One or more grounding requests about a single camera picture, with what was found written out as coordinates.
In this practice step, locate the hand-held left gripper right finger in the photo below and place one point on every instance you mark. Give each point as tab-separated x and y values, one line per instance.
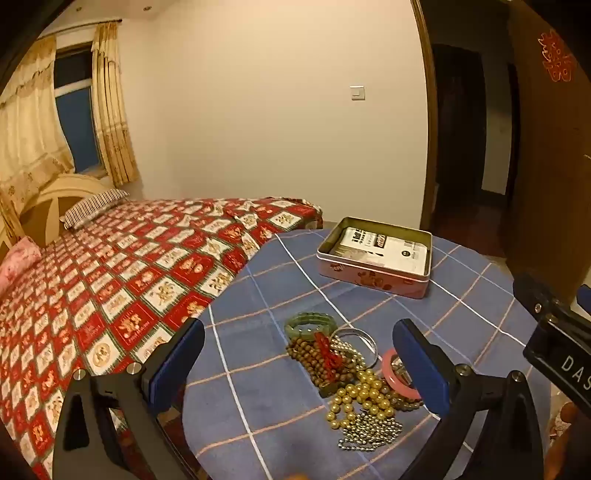
425	369

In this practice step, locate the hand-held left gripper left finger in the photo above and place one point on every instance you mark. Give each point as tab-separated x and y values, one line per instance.
178	364

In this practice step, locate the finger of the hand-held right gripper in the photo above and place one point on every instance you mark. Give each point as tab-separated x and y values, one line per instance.
531	290

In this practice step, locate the silver bangle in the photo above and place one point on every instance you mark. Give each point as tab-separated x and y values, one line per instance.
369	344

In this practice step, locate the pink tin box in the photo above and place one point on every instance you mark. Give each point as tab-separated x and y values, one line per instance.
369	277

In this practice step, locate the pink bangle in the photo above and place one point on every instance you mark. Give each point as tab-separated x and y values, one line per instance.
390	376

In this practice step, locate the blue checked tablecloth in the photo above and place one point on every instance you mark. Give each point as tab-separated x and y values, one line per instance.
258	369

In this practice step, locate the red patterned bed blanket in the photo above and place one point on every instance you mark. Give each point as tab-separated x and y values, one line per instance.
115	286

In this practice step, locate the red knot charm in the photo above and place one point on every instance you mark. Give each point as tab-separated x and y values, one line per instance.
325	348

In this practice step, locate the brown wooden door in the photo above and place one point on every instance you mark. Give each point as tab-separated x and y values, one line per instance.
545	161

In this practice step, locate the striped pillow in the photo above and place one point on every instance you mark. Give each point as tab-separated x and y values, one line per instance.
92	207

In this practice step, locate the pink pillow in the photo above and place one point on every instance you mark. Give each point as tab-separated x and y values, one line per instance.
16	261

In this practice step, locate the cream wooden headboard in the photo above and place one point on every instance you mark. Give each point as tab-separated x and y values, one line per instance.
51	203

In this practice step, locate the red paper door decoration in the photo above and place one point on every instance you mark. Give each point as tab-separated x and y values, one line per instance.
556	55

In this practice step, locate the window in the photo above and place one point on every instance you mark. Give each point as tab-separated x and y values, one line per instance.
76	124

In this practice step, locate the wide yellow curtain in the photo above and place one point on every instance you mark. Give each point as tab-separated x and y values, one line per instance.
27	124

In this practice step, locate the brown door frame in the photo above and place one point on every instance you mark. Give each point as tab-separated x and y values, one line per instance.
431	138

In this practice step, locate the white light switch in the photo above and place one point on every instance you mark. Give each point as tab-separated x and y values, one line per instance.
357	93

